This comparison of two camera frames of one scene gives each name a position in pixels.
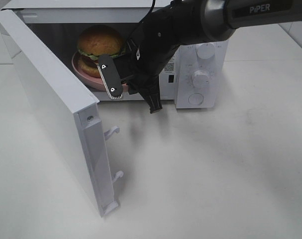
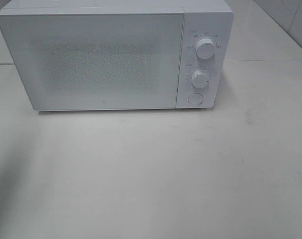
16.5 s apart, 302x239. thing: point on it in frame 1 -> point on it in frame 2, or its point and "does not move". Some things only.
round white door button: (196, 98) does not move
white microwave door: (75, 112) -> (96, 61)
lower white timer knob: (201, 79) does not move
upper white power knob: (206, 51) does not move
